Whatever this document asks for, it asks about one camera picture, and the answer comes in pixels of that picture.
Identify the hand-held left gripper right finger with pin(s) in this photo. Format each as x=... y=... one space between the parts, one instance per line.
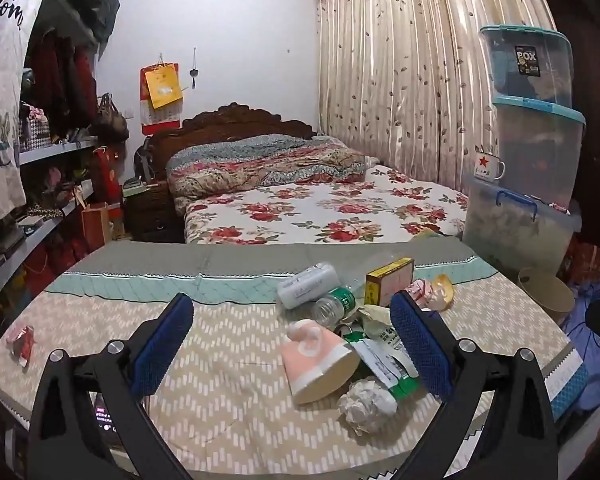
x=420 y=345

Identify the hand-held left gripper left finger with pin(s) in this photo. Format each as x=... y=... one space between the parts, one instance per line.
x=162 y=345

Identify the white red plastic bag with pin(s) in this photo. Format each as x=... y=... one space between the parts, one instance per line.
x=421 y=290

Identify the beige waste basket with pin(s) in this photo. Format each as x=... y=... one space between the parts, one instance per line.
x=547 y=292

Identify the yellow brown medicine box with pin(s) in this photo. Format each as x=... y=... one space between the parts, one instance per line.
x=387 y=280

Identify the light blue cloth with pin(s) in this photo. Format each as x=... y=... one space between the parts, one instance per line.
x=587 y=360

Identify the green white packet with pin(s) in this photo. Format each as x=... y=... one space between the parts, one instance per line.
x=382 y=362

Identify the crumpled cream plastic wrapper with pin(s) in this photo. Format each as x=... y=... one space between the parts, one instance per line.
x=375 y=320

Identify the yellow wrapper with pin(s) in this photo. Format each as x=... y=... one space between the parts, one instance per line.
x=444 y=287

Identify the orange red bag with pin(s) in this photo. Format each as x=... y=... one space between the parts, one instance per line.
x=590 y=260

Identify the crumpled white paper ball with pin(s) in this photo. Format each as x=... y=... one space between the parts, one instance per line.
x=365 y=404

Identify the clear bottle with green label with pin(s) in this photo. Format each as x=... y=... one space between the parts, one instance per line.
x=336 y=305

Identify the small red box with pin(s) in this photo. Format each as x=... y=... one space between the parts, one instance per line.
x=560 y=206

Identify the white bottle with leaf print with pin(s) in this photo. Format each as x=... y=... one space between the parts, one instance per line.
x=307 y=285

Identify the dark wooden nightstand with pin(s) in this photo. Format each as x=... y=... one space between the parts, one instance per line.
x=150 y=215

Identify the brown paper bag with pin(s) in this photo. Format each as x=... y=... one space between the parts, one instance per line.
x=96 y=227

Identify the red snack packet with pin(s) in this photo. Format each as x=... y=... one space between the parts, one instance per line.
x=22 y=342

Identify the green white book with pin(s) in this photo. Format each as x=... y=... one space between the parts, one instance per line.
x=137 y=190

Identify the red gift bag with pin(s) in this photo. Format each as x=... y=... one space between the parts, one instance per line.
x=106 y=175

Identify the clear storage box teal lid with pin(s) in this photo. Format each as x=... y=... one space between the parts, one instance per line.
x=540 y=150

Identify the enamel mug with red star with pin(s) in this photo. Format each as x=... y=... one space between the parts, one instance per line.
x=487 y=166

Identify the floral quilt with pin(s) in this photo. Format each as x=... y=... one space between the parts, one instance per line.
x=260 y=165

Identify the dark wooden door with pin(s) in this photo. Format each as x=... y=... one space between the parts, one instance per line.
x=595 y=110

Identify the carved wooden headboard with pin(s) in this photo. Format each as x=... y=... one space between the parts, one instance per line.
x=215 y=125

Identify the grey shelving unit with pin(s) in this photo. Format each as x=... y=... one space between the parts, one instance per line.
x=55 y=146

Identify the brown handbag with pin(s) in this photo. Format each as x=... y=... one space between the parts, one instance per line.
x=109 y=122

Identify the yellow paper bag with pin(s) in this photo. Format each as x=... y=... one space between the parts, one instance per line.
x=162 y=87

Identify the clear storage box black label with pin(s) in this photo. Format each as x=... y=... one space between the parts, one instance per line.
x=527 y=65

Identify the beige leaf print curtain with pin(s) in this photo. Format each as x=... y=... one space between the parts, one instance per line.
x=405 y=70

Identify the dark red hanging clothes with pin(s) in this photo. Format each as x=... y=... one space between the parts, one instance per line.
x=62 y=80

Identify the white printed cloth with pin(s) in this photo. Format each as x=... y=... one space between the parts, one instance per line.
x=5 y=85

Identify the red wall calendar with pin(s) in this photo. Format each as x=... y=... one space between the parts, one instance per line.
x=150 y=115

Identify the hanging wall ornament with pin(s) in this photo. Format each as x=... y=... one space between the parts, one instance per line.
x=194 y=72

